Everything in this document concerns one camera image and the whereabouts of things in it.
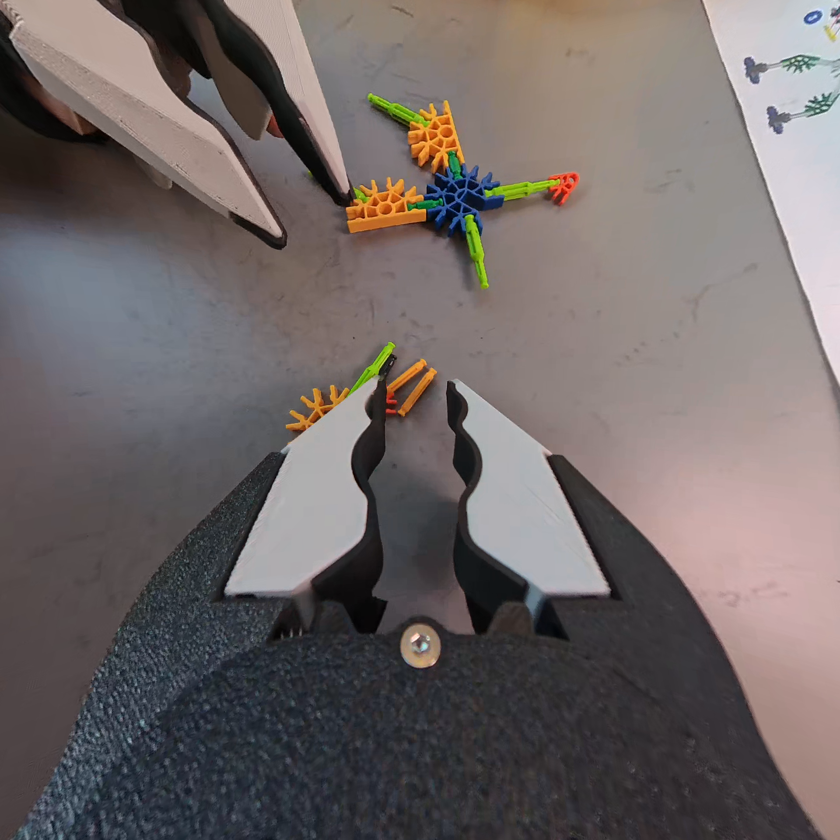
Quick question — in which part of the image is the yellow fan connector green rod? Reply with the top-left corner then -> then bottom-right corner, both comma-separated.
285,341 -> 398,434

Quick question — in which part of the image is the toy instruction sheet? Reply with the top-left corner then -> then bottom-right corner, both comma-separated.
701,0 -> 840,389

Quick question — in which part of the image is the person's left hand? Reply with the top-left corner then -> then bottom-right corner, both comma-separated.
20,69 -> 93,137

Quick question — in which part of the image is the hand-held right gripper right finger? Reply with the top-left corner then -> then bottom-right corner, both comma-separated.
445,378 -> 613,636

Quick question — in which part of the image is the grey desk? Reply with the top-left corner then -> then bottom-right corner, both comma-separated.
0,0 -> 840,840

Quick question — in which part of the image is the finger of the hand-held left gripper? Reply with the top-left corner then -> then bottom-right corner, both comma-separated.
187,0 -> 355,207
8,0 -> 290,252

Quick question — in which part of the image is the large blue connector fan assembly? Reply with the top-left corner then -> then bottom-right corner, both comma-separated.
346,93 -> 581,290

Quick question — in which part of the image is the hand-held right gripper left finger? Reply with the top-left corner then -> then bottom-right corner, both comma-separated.
224,376 -> 389,634

